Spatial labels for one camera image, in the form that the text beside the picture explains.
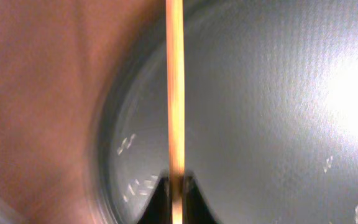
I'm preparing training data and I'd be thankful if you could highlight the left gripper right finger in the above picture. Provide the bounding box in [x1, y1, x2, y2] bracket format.
[182, 174, 219, 224]

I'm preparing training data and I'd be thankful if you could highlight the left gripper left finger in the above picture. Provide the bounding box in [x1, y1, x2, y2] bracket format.
[137, 177, 170, 224]

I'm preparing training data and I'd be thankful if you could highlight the wooden chopstick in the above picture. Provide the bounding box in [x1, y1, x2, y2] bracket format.
[165, 0, 185, 224]

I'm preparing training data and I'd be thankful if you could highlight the round black serving tray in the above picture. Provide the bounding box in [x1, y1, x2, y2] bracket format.
[96, 1, 358, 223]

